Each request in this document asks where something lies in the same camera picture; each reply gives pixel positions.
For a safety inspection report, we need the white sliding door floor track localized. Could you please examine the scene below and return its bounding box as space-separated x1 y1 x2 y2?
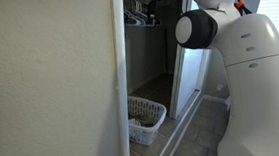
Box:
152 87 207 156

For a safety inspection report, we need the striped white towel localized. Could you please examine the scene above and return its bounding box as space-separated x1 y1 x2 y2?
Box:
128 117 143 128

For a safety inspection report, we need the white closet door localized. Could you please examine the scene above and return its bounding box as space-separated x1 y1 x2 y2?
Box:
168 0 217 122

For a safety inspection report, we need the white closet frame trim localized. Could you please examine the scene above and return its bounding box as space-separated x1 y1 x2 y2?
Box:
96 0 145 156

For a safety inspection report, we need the grey crumpled cloth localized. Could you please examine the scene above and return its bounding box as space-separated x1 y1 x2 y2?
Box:
130 111 158 128

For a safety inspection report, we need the white plastic laundry basket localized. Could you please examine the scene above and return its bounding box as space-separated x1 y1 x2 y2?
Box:
123 95 169 148

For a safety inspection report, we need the white plastic hanger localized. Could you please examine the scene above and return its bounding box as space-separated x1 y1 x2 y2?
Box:
135 9 163 29

